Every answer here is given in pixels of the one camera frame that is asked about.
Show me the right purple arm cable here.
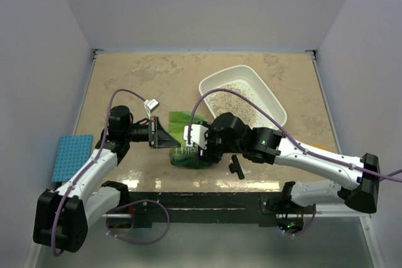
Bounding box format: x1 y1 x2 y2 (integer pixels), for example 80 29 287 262
187 88 402 183

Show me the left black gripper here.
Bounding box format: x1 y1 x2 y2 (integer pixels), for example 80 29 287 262
124 115 180 149

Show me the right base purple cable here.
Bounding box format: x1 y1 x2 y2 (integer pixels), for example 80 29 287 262
282 204 318 237

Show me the white litter box tray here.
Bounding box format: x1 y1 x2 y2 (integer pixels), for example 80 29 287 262
198 65 287 130

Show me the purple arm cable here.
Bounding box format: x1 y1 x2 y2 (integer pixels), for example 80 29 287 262
51 88 149 257
187 88 402 183

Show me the black bag clip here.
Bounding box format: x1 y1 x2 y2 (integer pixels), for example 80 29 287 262
229 155 245 180

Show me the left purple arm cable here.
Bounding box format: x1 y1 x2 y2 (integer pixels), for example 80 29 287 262
51 88 149 257

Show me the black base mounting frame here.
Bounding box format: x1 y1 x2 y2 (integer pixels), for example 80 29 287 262
108 191 315 232

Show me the green litter bag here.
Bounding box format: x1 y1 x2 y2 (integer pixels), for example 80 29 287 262
168 111 213 169

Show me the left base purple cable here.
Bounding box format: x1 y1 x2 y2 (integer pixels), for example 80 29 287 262
106 199 171 244

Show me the blue perforated block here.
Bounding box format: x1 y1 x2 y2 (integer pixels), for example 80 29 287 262
52 134 93 183

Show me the cat litter pile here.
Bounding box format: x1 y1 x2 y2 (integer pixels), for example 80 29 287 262
205 81 260 127

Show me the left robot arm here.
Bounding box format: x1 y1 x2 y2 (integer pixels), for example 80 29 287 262
33 105 181 253

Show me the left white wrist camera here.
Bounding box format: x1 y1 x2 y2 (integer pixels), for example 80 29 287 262
143 98 160 119

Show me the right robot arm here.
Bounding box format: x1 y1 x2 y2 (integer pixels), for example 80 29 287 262
183 113 379 214

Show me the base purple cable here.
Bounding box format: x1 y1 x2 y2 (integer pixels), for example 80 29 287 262
282 204 318 237
106 199 171 244

